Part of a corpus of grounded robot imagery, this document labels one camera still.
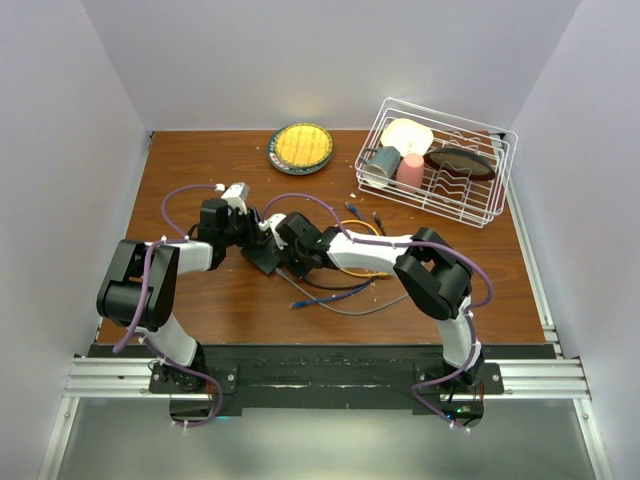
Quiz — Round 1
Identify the grey mug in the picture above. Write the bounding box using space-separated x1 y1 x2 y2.
362 146 402 188

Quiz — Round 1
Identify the yellow ethernet cable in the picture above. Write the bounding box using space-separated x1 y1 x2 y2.
338 219 390 279

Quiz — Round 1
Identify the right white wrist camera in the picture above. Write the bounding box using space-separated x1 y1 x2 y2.
258 213 287 250

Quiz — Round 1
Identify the white wire dish rack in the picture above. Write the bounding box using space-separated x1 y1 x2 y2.
354 97 518 228

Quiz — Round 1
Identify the grey ethernet cable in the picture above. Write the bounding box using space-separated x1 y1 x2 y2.
274 267 410 317

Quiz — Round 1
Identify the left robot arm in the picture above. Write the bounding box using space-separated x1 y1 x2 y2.
96 199 271 392

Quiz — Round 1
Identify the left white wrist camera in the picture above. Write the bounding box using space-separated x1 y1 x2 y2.
215 182 250 215

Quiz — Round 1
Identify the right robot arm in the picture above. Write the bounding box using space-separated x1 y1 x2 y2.
267 213 483 393

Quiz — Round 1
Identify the aluminium frame rail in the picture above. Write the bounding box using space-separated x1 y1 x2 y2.
37 344 614 480

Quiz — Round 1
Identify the brown plate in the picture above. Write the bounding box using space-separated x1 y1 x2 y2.
424 147 496 181

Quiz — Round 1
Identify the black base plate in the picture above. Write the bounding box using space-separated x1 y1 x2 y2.
88 344 555 427

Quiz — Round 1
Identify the blue ethernet cable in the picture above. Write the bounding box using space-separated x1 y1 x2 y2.
290 201 376 310

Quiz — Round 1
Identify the pink cup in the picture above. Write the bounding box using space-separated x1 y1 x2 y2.
396 153 424 193

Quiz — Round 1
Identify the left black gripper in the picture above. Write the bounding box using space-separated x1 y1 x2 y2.
221 208 275 249

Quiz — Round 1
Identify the yellow and green plate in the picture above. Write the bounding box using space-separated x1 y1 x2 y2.
267 123 334 176

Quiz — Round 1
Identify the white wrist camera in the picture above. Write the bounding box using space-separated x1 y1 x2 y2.
258 213 287 250
215 182 250 215

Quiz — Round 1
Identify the black network switch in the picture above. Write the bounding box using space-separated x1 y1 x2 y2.
241 237 282 276

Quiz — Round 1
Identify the white bowl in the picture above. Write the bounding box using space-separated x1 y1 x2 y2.
380 118 434 157

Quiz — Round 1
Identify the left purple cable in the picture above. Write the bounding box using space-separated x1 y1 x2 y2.
112 183 226 427

